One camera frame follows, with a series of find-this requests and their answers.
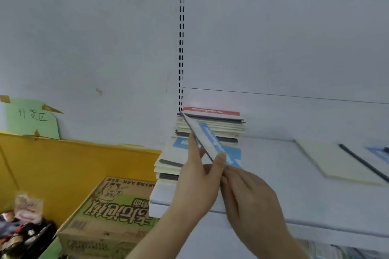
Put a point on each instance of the person's left hand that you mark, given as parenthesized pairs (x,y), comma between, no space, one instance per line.
(197,189)

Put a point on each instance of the person's right hand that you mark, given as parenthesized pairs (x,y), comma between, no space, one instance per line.
(252,207)

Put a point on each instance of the blue-striped white notebook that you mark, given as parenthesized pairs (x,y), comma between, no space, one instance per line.
(378,153)
(209,139)

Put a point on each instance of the stack of notebooks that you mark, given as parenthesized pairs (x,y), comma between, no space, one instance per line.
(212,122)

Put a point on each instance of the plain cream notebook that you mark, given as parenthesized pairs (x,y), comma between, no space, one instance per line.
(334,161)

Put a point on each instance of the person's right forearm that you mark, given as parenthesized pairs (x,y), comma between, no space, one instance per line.
(282,246)

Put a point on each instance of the heap of small packets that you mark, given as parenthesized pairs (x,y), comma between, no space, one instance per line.
(328,252)

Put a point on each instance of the green printed cardboard box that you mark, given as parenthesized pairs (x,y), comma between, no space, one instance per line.
(106,222)

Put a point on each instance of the white slotted shelf upright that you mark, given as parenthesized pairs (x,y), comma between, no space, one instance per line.
(181,55)

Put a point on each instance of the white shelf back panel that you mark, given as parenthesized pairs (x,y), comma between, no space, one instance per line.
(273,49)

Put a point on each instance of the black plastic crate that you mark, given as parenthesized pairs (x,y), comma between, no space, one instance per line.
(45,237)

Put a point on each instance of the black basket of items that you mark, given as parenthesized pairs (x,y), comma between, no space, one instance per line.
(24,210)

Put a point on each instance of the green paper sign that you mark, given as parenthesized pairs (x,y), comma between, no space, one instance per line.
(33,119)

